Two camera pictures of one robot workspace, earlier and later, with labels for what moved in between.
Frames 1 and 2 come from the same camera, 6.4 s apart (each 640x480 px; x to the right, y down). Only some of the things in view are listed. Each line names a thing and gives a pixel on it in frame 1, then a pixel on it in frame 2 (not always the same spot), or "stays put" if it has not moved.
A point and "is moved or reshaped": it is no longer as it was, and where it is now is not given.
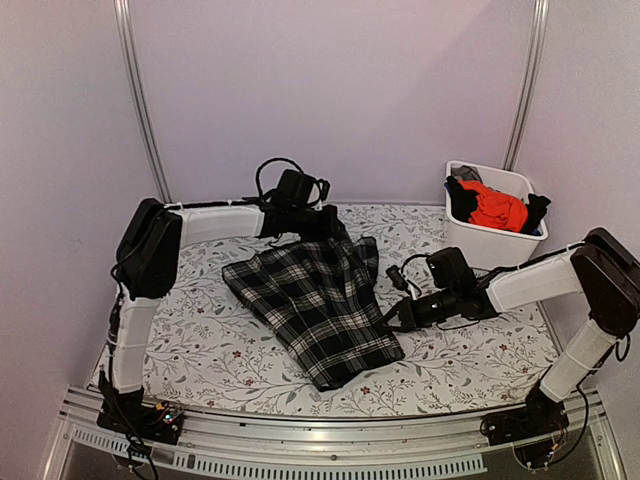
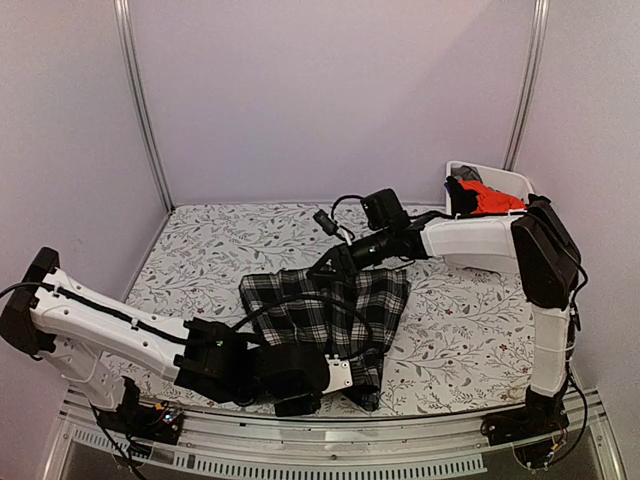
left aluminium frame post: (124, 26) stays put
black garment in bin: (463, 201) stays put
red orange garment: (497, 209) stays put
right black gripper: (403, 328) to (341, 264)
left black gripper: (329, 225) to (307, 410)
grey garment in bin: (466, 172) stays put
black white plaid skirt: (318, 295) is moved or reshaped
